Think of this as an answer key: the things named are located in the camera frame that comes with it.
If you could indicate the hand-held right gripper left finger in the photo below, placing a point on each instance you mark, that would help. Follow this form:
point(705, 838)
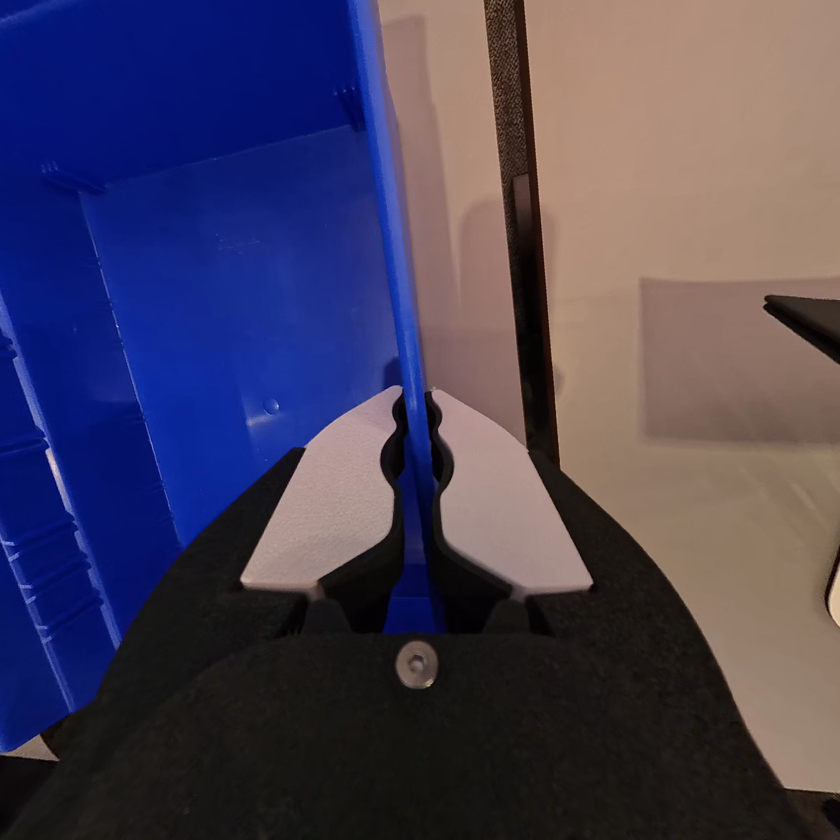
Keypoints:
point(334, 518)

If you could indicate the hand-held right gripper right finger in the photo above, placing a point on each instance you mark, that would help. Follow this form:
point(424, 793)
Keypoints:
point(512, 518)

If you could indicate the blue plastic bin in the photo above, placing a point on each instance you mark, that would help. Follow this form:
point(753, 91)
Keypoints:
point(229, 295)

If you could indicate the wooden document stand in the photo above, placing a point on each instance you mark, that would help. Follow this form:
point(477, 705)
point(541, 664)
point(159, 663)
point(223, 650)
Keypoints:
point(814, 321)

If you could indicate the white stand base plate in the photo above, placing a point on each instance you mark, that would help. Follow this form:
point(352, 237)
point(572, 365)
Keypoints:
point(833, 590)

